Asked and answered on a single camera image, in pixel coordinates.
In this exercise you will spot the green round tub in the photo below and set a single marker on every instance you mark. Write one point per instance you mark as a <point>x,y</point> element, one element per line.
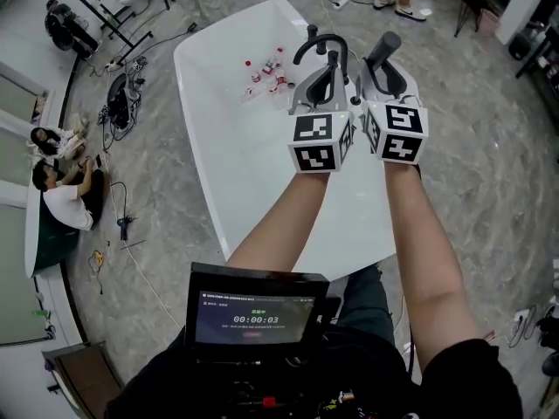
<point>50,242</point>

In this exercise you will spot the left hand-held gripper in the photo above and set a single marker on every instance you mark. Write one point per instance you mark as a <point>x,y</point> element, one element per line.
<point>316,142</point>

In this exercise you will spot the black chair legs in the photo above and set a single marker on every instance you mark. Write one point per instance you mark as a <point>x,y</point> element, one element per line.
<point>465,13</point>

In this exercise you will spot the dark grey handheld shower head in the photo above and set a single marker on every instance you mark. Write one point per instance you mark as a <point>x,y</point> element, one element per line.
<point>386,44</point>

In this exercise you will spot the black bin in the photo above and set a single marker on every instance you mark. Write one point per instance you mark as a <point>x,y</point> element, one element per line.
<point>519,46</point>

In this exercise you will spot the black chest monitor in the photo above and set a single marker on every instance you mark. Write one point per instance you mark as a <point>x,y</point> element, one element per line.
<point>255,312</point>

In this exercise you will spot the black table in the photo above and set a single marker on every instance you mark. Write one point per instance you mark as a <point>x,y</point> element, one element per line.
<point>543,29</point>

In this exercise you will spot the pile of red label bottles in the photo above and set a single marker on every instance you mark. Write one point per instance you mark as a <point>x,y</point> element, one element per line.
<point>268,74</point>

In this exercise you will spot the black curved bathtub faucet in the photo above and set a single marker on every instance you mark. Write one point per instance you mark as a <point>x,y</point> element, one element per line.
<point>325,37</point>

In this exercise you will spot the black faucet knob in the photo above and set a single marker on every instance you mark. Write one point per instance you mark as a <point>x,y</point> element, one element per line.
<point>312,30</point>

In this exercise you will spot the white power strip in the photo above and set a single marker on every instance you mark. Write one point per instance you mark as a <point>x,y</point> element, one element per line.
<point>340,2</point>
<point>115,64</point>
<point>520,325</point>

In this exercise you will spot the person's dark trousers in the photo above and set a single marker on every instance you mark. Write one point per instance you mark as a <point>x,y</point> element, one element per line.
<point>367,297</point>

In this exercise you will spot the person's right forearm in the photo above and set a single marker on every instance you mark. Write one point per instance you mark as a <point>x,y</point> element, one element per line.
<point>419,251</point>

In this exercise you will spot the person's left forearm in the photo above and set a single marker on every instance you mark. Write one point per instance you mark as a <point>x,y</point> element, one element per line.
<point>284,221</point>

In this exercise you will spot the black metal stand frame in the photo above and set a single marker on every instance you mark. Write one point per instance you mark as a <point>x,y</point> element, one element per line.
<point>113,20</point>

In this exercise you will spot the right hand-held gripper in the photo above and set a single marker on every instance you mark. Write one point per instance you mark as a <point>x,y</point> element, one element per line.
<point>399,133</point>

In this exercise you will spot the black power drill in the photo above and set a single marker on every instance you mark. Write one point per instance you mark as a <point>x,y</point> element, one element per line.
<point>124,225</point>

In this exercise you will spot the person's black shirt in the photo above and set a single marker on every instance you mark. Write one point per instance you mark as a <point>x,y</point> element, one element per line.
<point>371,382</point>

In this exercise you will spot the pink bin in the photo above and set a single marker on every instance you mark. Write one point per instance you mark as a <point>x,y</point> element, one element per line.
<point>489,22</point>

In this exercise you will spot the brown wooden cabinet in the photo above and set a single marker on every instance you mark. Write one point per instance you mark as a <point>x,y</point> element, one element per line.
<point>83,382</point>

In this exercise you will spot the white bathtub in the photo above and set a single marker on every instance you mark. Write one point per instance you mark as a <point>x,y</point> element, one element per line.
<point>244,155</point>

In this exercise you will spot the black chest camera rig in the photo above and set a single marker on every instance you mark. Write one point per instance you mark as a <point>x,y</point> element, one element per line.
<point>257,391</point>

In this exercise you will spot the yellow tool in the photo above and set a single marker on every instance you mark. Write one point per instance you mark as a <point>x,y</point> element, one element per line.
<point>97,260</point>

